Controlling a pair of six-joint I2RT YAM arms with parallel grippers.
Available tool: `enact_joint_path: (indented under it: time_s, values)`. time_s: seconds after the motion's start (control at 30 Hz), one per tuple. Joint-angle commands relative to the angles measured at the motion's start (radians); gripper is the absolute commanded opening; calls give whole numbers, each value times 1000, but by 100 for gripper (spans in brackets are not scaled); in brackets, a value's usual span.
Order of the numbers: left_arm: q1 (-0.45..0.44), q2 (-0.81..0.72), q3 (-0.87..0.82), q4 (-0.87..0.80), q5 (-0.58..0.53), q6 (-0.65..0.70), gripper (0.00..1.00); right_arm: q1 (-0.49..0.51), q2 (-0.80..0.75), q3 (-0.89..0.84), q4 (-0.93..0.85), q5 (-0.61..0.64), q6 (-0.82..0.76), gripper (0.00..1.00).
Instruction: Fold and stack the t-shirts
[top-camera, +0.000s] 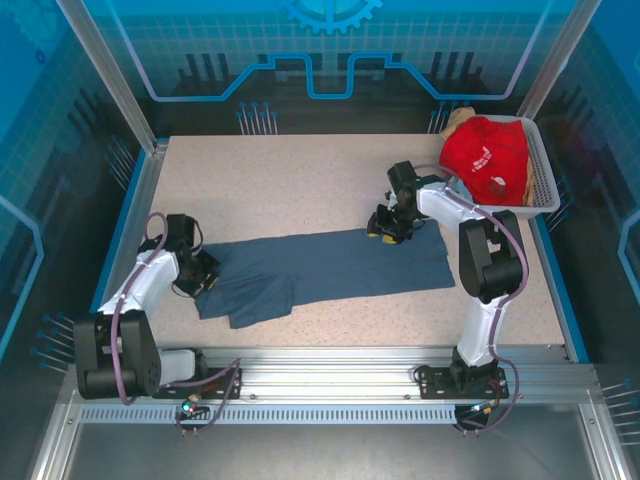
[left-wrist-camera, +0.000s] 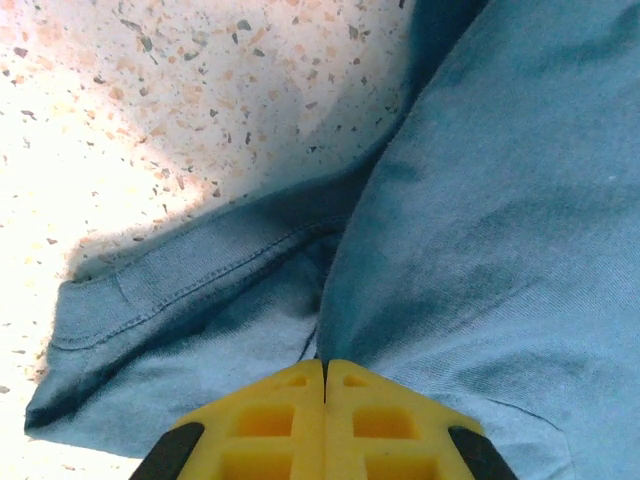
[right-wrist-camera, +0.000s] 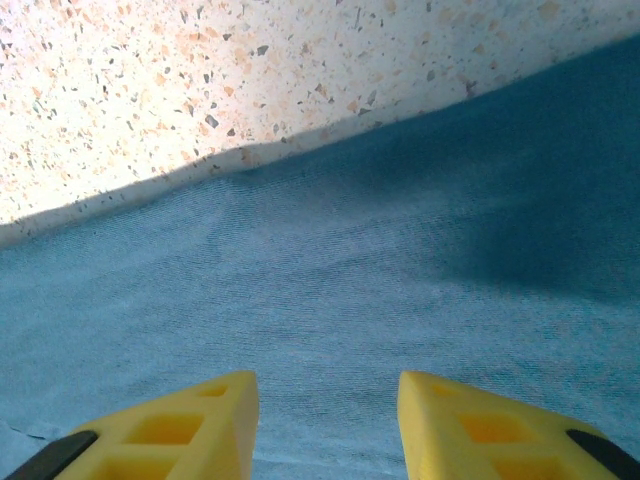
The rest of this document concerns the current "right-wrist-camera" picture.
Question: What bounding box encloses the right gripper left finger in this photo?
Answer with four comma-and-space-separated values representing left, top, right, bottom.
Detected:
0, 369, 260, 480

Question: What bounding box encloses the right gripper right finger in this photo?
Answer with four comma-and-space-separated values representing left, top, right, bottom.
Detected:
397, 369, 640, 480

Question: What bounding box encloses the blue-grey t-shirt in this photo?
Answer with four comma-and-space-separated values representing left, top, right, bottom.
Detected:
0, 34, 640, 480

